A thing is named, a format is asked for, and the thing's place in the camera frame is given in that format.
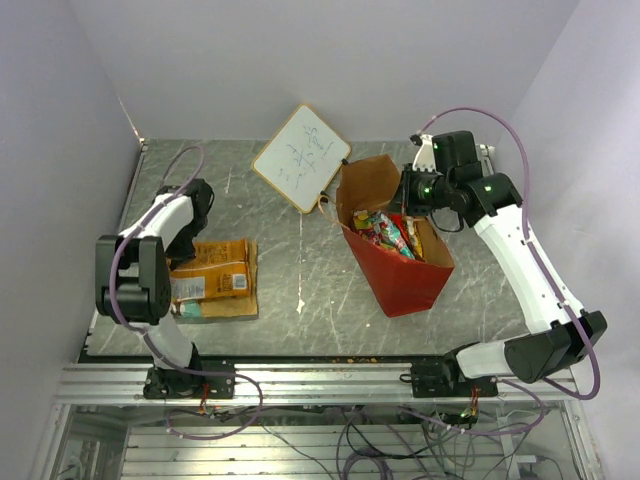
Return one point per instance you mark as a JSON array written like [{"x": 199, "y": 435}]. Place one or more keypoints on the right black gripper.
[{"x": 408, "y": 203}]

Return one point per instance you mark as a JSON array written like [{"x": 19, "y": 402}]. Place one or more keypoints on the red brown paper bag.
[{"x": 400, "y": 285}]

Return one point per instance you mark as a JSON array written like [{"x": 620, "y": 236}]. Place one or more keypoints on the orange snack packet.
[{"x": 219, "y": 270}]

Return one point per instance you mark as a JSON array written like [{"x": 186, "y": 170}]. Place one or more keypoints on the tan chips bag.
[{"x": 225, "y": 307}]

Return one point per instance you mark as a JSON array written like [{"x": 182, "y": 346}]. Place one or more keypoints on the teal candy packet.
[{"x": 390, "y": 234}]

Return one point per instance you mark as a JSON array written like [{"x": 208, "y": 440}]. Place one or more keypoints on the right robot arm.
[{"x": 557, "y": 330}]

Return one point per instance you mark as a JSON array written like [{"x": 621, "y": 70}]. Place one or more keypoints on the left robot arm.
[{"x": 132, "y": 287}]

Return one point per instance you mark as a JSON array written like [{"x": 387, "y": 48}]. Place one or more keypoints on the yellow snack packet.
[{"x": 414, "y": 237}]

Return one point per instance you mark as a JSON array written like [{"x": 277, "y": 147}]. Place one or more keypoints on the small yellow-framed whiteboard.
[{"x": 302, "y": 158}]

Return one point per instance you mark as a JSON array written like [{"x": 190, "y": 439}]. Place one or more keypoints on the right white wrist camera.
[{"x": 424, "y": 160}]

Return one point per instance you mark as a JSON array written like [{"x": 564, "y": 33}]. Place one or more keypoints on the aluminium mounting rail frame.
[{"x": 283, "y": 384}]

